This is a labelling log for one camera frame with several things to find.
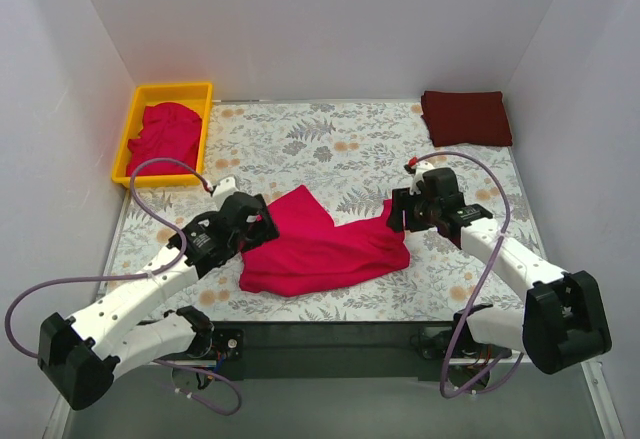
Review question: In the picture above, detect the bright red t-shirt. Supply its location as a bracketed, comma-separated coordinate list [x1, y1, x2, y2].
[239, 186, 410, 297]

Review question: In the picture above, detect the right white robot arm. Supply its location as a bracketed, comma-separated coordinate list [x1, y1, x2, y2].
[387, 161, 612, 374]

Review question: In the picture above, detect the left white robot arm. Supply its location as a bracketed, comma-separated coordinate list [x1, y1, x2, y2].
[37, 192, 279, 410]

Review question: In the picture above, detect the folded dark red t-shirt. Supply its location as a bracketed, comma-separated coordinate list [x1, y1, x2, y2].
[421, 91, 513, 147]

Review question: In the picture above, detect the floral patterned table mat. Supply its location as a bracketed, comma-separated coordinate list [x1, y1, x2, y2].
[98, 101, 560, 323]

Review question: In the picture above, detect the red t-shirt in bin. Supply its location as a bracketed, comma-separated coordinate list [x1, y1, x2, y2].
[126, 102, 202, 176]

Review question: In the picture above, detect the yellow plastic bin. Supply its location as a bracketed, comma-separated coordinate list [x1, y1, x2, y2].
[112, 82, 213, 188]

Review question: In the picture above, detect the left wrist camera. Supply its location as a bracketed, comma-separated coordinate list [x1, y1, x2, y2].
[206, 175, 238, 203]

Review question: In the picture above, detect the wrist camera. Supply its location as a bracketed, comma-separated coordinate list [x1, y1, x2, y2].
[206, 175, 238, 203]
[405, 157, 434, 195]

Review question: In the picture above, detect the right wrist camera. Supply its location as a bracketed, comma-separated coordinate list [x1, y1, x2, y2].
[405, 157, 434, 195]

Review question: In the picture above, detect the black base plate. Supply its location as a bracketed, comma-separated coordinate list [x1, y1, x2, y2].
[213, 321, 452, 381]

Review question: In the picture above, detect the aluminium rail frame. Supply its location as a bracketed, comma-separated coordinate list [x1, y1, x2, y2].
[44, 238, 626, 439]

